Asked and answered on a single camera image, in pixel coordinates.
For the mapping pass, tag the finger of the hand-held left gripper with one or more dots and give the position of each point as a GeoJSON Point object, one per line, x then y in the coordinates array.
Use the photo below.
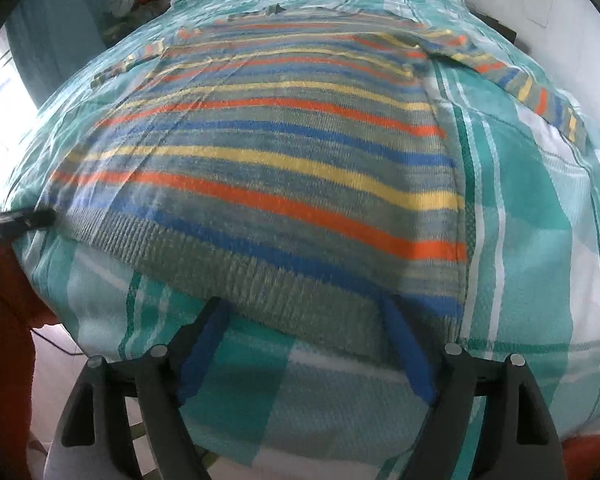
{"type": "Point", "coordinates": [25, 221]}

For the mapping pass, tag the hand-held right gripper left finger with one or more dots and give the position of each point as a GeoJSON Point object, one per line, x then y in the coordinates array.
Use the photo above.
{"type": "Point", "coordinates": [205, 350]}

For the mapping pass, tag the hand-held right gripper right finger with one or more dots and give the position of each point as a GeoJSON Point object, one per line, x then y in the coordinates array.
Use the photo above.
{"type": "Point", "coordinates": [410, 355]}

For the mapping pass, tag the striped knit sweater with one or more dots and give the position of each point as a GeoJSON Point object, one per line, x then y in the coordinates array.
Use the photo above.
{"type": "Point", "coordinates": [280, 170]}

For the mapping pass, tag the bright window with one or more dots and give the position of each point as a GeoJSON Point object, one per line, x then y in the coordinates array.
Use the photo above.
{"type": "Point", "coordinates": [0, 110]}

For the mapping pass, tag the teal checked blanket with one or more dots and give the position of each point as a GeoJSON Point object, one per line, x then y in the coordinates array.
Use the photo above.
{"type": "Point", "coordinates": [525, 240]}

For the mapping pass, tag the teal curtain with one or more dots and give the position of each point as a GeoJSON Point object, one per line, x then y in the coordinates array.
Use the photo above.
{"type": "Point", "coordinates": [55, 30]}

